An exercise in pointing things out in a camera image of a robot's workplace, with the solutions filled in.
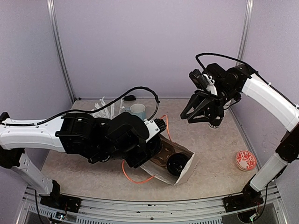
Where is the red patterned white bowl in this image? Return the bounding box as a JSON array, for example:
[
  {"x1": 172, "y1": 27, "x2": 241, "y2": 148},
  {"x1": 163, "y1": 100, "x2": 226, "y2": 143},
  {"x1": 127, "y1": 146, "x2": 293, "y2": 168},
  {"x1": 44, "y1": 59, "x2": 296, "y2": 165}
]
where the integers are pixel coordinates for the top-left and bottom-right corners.
[{"x1": 235, "y1": 150, "x2": 257, "y2": 171}]

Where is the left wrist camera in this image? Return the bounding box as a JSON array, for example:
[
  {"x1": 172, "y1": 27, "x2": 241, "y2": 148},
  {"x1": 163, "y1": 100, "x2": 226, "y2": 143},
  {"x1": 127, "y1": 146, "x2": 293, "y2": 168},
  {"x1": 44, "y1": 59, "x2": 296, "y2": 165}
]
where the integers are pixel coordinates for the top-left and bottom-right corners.
[{"x1": 144, "y1": 119, "x2": 166, "y2": 143}]

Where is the white paper bag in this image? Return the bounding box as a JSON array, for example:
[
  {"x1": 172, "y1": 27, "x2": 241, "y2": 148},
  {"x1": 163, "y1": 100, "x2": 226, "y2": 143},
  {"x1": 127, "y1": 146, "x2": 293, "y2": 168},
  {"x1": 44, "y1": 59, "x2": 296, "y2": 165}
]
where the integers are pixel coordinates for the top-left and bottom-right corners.
[{"x1": 121, "y1": 114, "x2": 199, "y2": 186}]

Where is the light blue ceramic mug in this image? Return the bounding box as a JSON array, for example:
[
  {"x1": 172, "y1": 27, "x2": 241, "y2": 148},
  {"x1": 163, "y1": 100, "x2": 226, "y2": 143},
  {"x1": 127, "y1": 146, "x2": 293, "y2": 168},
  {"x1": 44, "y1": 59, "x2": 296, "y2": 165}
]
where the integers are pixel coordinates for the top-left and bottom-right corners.
[{"x1": 124, "y1": 104, "x2": 146, "y2": 120}]

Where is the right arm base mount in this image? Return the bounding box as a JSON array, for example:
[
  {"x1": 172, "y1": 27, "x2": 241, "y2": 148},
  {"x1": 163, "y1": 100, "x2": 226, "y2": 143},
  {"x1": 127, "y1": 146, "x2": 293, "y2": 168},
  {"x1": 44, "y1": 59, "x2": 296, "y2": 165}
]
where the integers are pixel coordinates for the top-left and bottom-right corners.
[{"x1": 222, "y1": 183, "x2": 264, "y2": 212}]

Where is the bundle of white wrapped straws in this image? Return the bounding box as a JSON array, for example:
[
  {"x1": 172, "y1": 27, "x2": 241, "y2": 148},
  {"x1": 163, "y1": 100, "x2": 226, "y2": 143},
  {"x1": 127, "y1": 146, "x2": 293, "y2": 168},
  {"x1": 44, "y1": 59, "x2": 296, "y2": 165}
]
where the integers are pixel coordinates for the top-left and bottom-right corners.
[{"x1": 91, "y1": 97, "x2": 125, "y2": 119}]

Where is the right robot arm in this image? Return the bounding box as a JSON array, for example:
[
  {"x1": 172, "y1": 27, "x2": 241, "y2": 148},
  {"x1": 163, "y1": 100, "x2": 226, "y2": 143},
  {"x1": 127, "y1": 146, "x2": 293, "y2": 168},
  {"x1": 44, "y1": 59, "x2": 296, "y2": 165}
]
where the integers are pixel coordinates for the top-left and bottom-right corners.
[{"x1": 180, "y1": 63, "x2": 299, "y2": 207}]

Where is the black paper coffee cup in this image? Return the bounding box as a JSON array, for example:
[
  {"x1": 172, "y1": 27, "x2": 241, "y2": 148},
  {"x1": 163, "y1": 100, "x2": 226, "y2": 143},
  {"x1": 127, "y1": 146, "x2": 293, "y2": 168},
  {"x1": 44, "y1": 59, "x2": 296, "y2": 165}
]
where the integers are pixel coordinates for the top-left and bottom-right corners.
[{"x1": 183, "y1": 154, "x2": 190, "y2": 168}]

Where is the aluminium post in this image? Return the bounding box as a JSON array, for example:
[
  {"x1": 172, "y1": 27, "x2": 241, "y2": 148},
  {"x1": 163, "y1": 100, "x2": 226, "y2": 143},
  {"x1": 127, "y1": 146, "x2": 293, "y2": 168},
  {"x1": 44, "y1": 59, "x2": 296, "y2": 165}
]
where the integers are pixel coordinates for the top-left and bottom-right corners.
[
  {"x1": 237, "y1": 0, "x2": 254, "y2": 60},
  {"x1": 46, "y1": 0, "x2": 76, "y2": 103}
]

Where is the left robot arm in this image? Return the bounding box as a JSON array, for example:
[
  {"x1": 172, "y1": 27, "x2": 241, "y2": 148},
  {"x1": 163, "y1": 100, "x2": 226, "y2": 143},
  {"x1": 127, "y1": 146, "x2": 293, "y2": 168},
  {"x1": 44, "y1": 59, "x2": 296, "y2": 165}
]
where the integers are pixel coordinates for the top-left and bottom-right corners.
[{"x1": 0, "y1": 112, "x2": 166, "y2": 208}]

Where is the right aluminium post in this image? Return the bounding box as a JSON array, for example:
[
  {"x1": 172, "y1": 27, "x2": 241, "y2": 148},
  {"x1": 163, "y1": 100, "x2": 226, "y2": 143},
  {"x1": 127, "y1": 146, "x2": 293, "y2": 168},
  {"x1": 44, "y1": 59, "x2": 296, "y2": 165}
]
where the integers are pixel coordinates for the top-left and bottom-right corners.
[{"x1": 237, "y1": 0, "x2": 254, "y2": 60}]

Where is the stray black lid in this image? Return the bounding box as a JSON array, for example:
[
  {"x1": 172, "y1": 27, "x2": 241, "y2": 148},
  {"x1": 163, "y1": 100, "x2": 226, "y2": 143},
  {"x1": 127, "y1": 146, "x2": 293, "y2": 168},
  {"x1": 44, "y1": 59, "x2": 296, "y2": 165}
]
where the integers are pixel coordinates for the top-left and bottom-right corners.
[{"x1": 123, "y1": 95, "x2": 136, "y2": 101}]

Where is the brown cardboard cup carrier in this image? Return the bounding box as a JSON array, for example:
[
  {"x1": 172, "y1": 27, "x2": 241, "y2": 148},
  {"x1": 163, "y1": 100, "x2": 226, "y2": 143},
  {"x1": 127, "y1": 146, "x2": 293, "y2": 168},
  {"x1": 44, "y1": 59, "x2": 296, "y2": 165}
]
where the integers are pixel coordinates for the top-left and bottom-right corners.
[{"x1": 150, "y1": 140, "x2": 189, "y2": 168}]

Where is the stack of paper cups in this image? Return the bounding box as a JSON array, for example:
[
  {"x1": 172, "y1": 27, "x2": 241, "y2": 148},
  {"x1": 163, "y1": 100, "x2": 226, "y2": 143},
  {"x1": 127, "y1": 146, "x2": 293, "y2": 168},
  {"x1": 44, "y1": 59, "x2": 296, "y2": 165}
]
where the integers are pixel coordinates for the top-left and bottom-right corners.
[{"x1": 208, "y1": 100, "x2": 231, "y2": 129}]

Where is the left aluminium post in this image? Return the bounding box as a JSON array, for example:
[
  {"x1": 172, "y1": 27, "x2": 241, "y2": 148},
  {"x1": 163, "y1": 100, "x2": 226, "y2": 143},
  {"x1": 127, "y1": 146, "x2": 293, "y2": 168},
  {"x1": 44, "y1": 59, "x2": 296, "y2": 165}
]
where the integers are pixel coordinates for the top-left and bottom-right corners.
[{"x1": 46, "y1": 0, "x2": 76, "y2": 103}]

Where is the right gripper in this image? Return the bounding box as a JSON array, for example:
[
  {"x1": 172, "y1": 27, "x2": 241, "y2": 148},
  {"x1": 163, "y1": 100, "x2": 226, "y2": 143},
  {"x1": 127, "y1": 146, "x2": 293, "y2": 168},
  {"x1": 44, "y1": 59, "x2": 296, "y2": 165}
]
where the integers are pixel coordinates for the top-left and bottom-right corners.
[{"x1": 182, "y1": 83, "x2": 239, "y2": 122}]

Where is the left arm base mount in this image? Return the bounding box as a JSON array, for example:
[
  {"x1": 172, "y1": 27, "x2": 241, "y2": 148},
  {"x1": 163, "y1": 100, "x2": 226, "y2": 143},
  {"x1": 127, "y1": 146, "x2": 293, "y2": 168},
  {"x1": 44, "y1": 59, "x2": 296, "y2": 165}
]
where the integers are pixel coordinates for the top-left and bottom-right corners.
[{"x1": 40, "y1": 180, "x2": 82, "y2": 213}]

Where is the black plastic cup lid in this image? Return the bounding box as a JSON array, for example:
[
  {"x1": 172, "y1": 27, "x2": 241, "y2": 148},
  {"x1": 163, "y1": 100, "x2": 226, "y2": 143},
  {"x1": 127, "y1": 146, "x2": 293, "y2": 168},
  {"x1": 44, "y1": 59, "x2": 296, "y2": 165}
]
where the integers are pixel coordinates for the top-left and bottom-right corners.
[{"x1": 166, "y1": 153, "x2": 184, "y2": 176}]

